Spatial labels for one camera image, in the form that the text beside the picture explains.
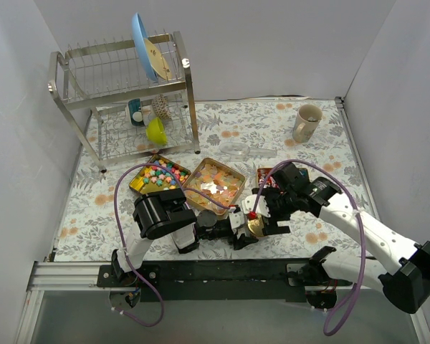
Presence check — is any gold round jar lid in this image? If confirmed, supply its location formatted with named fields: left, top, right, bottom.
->
left=247, top=217, right=265, bottom=238

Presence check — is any gold tin of lollipops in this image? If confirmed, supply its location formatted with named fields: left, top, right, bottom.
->
left=257, top=168, right=309, bottom=188

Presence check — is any gold tin of gummy candies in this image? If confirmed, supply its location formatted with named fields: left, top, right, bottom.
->
left=183, top=158, right=246, bottom=219

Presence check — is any gold tin of star candies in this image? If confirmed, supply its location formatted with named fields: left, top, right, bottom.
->
left=129, top=154, right=191, bottom=194

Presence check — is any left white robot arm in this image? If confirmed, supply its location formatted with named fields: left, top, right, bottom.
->
left=111, top=188, right=258, bottom=287

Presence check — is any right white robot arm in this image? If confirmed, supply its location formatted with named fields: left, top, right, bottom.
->
left=254, top=159, right=430, bottom=314

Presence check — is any beige ceramic mug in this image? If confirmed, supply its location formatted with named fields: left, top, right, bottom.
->
left=292, top=104, right=323, bottom=143

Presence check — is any lime green bowl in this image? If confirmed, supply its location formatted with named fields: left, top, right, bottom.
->
left=145, top=118, right=167, bottom=145

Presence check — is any patterned ceramic cup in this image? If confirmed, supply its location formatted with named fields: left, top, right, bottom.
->
left=151, top=94, right=171, bottom=120

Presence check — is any floral table mat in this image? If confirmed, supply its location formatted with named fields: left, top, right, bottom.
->
left=54, top=98, right=373, bottom=262

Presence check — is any blue white mug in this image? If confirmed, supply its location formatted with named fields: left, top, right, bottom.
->
left=126, top=98, right=144, bottom=127

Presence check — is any steel dish rack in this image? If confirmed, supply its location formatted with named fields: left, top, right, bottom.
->
left=47, top=32, right=201, bottom=173

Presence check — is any cream floral plate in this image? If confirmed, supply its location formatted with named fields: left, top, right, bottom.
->
left=144, top=38, right=173, bottom=81

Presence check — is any blue plate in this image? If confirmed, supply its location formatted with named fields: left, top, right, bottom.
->
left=131, top=12, right=158, bottom=82

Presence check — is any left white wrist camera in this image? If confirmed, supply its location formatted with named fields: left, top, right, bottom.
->
left=228, top=211, right=246, bottom=234

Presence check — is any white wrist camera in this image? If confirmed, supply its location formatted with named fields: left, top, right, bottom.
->
left=228, top=211, right=246, bottom=234
left=240, top=194, right=271, bottom=218

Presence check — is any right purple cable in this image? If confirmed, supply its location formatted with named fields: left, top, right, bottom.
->
left=250, top=159, right=366, bottom=337

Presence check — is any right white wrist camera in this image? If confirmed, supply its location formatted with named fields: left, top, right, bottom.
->
left=240, top=194, right=271, bottom=218

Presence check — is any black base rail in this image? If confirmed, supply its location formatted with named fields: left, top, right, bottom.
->
left=96, top=258, right=354, bottom=302

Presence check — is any aluminium frame rail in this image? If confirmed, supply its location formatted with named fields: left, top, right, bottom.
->
left=14, top=260, right=430, bottom=344

